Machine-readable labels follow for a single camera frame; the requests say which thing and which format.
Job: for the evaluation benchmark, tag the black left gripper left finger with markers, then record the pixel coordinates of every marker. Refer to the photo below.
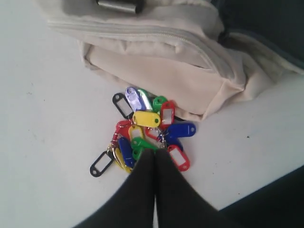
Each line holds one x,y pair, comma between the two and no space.
132,206

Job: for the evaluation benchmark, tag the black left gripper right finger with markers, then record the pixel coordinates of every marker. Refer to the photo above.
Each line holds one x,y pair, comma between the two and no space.
178,204

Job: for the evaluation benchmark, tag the colourful key tag bunch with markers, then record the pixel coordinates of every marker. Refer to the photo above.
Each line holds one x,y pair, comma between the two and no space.
149,122

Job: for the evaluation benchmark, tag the cream fabric duffel bag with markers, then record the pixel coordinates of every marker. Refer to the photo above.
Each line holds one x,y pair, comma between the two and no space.
170,50

